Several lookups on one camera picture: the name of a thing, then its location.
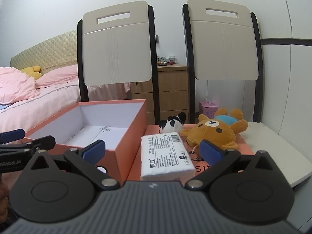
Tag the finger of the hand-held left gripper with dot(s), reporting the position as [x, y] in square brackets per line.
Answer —
[43, 141]
[14, 134]

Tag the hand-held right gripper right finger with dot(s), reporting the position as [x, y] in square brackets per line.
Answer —
[210, 152]

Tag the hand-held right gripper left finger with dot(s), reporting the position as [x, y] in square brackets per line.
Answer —
[93, 151]

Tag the brown bear plush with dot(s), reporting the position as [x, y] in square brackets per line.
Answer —
[214, 129]

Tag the orange cardboard box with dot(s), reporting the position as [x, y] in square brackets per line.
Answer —
[126, 156]

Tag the orange box lid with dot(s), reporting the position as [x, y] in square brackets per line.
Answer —
[243, 146]

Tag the white tissue pack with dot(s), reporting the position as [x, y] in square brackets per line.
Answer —
[165, 156]

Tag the black white panda plush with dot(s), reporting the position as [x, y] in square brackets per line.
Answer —
[171, 124]

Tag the white desktop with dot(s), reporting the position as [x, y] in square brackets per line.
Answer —
[280, 148]

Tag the white paper sheet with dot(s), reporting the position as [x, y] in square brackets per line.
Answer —
[97, 137]

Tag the pink carton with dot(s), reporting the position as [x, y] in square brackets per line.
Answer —
[208, 109]

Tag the yellow plush toy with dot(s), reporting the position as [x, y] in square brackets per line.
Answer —
[31, 71]

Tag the pink pillow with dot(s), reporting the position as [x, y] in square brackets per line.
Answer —
[61, 76]

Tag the wooden nightstand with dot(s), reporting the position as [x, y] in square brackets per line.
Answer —
[170, 90]

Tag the beige quilted headboard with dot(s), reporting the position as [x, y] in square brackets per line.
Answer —
[48, 51]

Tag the cluster of small colourful things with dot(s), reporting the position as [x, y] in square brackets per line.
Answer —
[167, 60]

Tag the white wardrobe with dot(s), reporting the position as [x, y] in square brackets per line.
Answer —
[287, 82]

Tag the beige black chair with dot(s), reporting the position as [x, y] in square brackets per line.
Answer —
[117, 48]
[224, 46]

